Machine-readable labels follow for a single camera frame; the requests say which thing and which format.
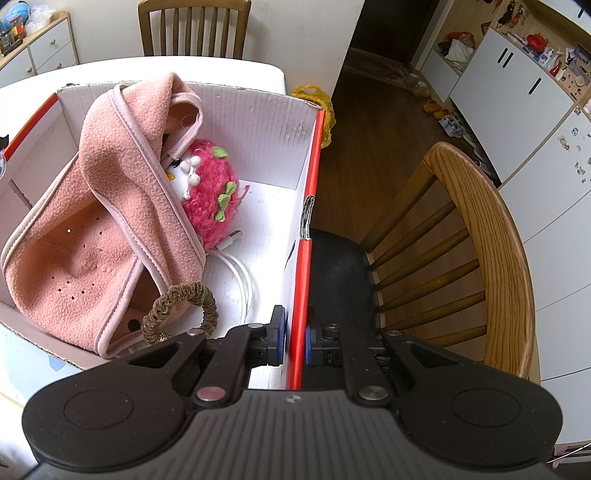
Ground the white drawer chest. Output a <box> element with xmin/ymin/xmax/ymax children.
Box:
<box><xmin>0</xmin><ymin>11</ymin><xmax>79</xmax><ymax>89</ymax></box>

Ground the wooden chair with curved back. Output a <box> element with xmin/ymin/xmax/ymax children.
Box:
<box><xmin>307</xmin><ymin>141</ymin><xmax>537</xmax><ymax>382</ymax></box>

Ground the white cabinet with black handles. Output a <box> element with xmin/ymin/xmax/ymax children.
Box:
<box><xmin>449</xmin><ymin>27</ymin><xmax>581</xmax><ymax>188</ymax></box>

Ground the pink strawberry plush toy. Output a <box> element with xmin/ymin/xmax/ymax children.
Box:
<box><xmin>161</xmin><ymin>137</ymin><xmax>253</xmax><ymax>253</ymax></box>

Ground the pink fleece cloth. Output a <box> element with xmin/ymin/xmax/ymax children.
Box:
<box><xmin>0</xmin><ymin>71</ymin><xmax>209</xmax><ymax>361</ymax></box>

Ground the brown hair scrunchie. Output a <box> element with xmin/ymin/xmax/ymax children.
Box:
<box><xmin>141</xmin><ymin>281</ymin><xmax>221</xmax><ymax>345</ymax></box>

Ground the low white open shelf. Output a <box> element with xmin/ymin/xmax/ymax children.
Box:
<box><xmin>421</xmin><ymin>44</ymin><xmax>484</xmax><ymax>103</ymax></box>

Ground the wooden chair with straight slats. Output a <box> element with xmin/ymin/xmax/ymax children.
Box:
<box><xmin>137</xmin><ymin>0</ymin><xmax>253</xmax><ymax>60</ymax></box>

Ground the yellow plastic bag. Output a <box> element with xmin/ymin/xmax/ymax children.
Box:
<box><xmin>289</xmin><ymin>84</ymin><xmax>337</xmax><ymax>150</ymax></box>

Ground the white cardboard box red rim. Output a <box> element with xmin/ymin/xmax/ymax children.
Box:
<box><xmin>0</xmin><ymin>81</ymin><xmax>327</xmax><ymax>391</ymax></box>

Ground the white charging cable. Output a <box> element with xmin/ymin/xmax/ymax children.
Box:
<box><xmin>203</xmin><ymin>232</ymin><xmax>256</xmax><ymax>325</ymax></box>

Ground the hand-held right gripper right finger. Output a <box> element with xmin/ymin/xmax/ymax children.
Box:
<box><xmin>305</xmin><ymin>307</ymin><xmax>467</xmax><ymax>409</ymax></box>

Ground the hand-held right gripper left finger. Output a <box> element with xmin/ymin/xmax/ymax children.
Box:
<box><xmin>128</xmin><ymin>305</ymin><xmax>287</xmax><ymax>409</ymax></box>

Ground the white plastic bag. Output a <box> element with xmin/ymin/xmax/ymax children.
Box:
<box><xmin>445</xmin><ymin>39</ymin><xmax>476</xmax><ymax>64</ymax></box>

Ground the patterned rug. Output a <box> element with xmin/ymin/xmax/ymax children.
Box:
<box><xmin>344</xmin><ymin>48</ymin><xmax>413</xmax><ymax>89</ymax></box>

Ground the white cabinet with stickers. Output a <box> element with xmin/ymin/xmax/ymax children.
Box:
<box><xmin>496</xmin><ymin>99</ymin><xmax>591</xmax><ymax>446</ymax></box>

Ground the blue printed toy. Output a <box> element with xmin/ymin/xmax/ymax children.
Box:
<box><xmin>2</xmin><ymin>1</ymin><xmax>31</xmax><ymax>29</ymax></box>

